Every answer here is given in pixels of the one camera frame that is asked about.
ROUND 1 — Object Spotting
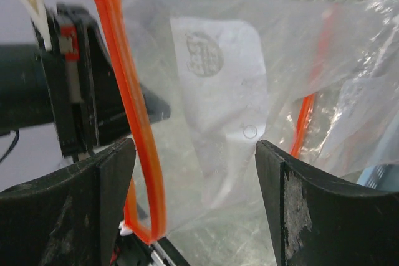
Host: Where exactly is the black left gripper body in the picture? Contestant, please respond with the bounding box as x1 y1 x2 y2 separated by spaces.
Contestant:
0 4 172 158

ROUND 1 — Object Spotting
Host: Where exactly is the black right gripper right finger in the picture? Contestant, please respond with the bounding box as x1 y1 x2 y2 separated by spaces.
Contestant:
255 140 398 265

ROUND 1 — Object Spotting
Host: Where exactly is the blue plastic basket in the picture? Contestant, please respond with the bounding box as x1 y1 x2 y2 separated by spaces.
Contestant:
357 164 399 192

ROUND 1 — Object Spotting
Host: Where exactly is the clear zip top bag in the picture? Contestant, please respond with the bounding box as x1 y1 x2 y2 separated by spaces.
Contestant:
94 0 398 244

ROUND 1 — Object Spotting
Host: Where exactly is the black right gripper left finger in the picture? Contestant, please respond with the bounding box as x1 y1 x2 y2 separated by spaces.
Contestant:
1 138 136 265

